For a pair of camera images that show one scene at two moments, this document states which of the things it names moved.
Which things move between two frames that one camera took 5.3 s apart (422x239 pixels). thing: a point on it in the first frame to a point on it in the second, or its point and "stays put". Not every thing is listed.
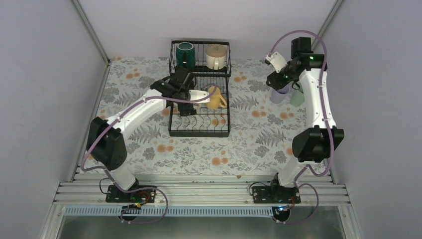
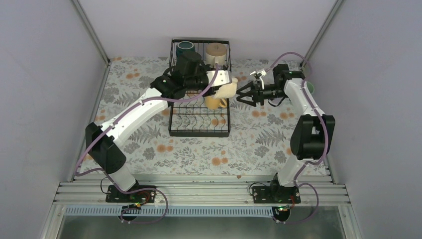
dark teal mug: [185, 55] stays put
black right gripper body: [291, 75] to [260, 97]
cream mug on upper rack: [215, 56] stays put
